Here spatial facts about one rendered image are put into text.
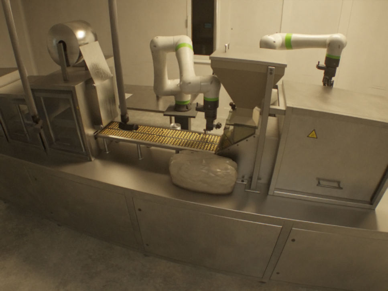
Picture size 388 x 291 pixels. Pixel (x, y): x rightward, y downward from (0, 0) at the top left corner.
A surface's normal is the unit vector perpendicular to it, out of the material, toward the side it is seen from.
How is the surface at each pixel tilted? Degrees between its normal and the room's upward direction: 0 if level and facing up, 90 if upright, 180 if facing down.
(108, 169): 0
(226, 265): 90
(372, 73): 90
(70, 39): 90
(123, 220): 90
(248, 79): 114
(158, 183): 0
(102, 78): 72
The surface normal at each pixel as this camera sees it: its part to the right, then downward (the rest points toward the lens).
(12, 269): 0.00, -0.84
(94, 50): 0.91, -0.13
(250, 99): -0.25, 0.81
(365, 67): -0.27, 0.51
